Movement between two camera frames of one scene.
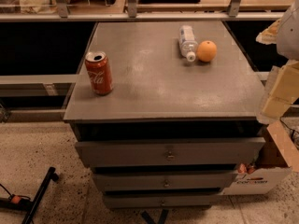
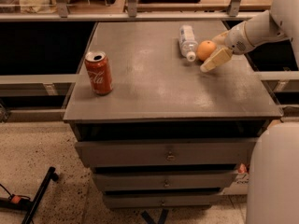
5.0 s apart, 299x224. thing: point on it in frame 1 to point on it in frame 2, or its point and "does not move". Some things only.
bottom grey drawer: x=161 y=201 does not move
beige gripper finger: x=268 y=35 to x=236 y=39
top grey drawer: x=168 y=152 does not move
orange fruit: x=206 y=50 does not move
